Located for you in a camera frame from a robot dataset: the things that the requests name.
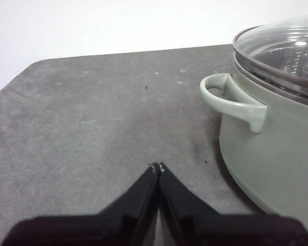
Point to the pale green electric steamer pot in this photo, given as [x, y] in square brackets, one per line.
[277, 153]

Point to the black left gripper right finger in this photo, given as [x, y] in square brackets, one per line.
[208, 228]

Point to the glass lid with green knob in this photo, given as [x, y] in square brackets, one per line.
[277, 51]

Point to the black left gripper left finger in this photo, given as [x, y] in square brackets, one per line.
[113, 225]

